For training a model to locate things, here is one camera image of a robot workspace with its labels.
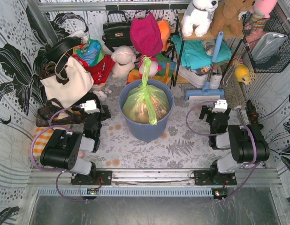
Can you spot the pink plush toy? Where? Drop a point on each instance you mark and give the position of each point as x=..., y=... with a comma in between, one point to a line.
x=260, y=12

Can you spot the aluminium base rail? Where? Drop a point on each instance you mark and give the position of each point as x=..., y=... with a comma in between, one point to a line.
x=162, y=178

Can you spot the cream canvas tote bag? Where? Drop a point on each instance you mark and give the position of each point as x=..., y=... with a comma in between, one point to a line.
x=79, y=82

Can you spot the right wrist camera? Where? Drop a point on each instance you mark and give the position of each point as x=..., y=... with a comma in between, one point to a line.
x=220, y=106

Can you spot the teal folded cloth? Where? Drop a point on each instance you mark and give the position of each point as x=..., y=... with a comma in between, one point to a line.
x=195, y=57

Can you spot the orange checkered cloth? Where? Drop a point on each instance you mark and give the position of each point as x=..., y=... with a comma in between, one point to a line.
x=41, y=143

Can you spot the crumpled brown paper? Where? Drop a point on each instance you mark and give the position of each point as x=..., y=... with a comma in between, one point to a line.
x=139, y=113

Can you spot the orange plush toy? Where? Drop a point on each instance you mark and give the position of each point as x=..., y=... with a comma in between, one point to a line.
x=164, y=31

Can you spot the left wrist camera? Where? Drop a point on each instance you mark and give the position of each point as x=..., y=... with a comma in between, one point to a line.
x=90, y=106

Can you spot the white shoe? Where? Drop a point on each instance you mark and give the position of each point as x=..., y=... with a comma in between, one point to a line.
x=199, y=80

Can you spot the silver foil pouch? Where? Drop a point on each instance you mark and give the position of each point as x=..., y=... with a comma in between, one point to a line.
x=268, y=45

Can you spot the rainbow striped cloth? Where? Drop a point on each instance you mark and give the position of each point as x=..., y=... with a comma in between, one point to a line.
x=166, y=73

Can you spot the green trash bag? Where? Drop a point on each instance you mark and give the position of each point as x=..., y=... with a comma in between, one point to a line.
x=145, y=91

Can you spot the black wire basket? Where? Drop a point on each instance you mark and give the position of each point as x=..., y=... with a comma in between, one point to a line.
x=281, y=59

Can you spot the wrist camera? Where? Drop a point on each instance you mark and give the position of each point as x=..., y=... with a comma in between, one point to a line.
x=220, y=106
x=90, y=106

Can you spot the magenta cloth bag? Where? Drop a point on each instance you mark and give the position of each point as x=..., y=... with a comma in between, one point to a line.
x=145, y=35

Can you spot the black round hat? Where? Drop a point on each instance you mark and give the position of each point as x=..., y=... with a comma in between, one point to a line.
x=55, y=52

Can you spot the brown teddy bear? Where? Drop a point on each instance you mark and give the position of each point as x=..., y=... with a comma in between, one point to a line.
x=227, y=14

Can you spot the wooden metal shelf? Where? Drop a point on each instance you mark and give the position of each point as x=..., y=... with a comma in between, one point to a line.
x=227, y=34

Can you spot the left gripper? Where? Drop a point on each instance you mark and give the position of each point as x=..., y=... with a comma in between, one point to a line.
x=104, y=112

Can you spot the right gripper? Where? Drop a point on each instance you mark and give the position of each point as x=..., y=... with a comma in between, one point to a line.
x=204, y=112

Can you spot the red cloth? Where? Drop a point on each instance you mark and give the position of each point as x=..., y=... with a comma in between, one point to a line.
x=101, y=71

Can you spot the pink plush doll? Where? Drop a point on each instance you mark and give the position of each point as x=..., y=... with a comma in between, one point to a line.
x=154, y=68

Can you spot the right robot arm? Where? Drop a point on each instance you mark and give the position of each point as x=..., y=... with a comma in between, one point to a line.
x=246, y=143

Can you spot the blue trash bin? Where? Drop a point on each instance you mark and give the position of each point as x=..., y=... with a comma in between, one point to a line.
x=141, y=131

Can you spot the colourful printed bag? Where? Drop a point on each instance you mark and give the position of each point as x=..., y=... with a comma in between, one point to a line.
x=89, y=54

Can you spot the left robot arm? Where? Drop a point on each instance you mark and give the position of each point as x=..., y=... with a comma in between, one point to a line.
x=63, y=148

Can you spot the white plush sheep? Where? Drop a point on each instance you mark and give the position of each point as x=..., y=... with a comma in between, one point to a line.
x=124, y=59

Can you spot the black leather handbag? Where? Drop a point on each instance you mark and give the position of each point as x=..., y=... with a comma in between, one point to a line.
x=116, y=34

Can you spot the yellow plush toy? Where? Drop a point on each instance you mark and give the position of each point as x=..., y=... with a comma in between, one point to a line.
x=242, y=73

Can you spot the white plush dog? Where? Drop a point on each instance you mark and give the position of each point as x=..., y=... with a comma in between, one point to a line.
x=198, y=17

